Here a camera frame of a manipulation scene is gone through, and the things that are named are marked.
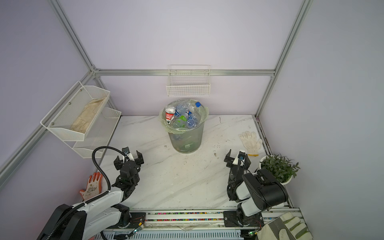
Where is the clear bottle green label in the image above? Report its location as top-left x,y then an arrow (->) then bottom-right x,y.
171,115 -> 188,129

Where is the clear bottle red white label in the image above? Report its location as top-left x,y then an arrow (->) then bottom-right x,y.
165,105 -> 176,125

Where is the clear bottle blue label white cap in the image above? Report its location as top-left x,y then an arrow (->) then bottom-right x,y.
175,101 -> 195,117

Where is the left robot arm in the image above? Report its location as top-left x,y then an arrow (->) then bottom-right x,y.
38,146 -> 145,240

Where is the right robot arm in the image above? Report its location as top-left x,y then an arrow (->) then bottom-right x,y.
223,151 -> 289,228

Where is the grey mesh waste bin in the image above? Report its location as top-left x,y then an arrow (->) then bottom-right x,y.
160,99 -> 208,154

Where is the green bin liner bag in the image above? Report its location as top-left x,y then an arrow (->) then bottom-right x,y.
159,99 -> 209,135

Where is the white cotton work glove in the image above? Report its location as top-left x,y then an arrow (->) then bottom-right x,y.
239,131 -> 263,157

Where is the red coated glove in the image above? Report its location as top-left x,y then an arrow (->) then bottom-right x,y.
79,172 -> 103,201

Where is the potted green plant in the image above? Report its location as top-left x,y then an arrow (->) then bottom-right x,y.
259,154 -> 301,186

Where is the beige glove in shelf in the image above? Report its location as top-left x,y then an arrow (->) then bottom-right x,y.
70,97 -> 106,134

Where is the green striped work glove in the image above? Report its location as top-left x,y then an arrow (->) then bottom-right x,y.
257,212 -> 313,240

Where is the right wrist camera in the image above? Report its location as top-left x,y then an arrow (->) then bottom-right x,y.
233,151 -> 246,166

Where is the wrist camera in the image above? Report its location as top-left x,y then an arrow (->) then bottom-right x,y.
122,147 -> 135,162
233,151 -> 246,166

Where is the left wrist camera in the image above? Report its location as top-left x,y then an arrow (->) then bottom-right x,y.
122,147 -> 135,162

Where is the white mesh wall shelf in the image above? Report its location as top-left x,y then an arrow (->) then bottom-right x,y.
41,82 -> 121,159

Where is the base rail with cable strip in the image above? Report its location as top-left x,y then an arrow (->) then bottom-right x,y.
95,208 -> 305,240

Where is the white wire wall basket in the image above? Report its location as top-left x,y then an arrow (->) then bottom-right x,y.
166,65 -> 211,98

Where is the aluminium frame post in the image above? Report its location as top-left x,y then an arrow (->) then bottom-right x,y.
48,0 -> 107,90

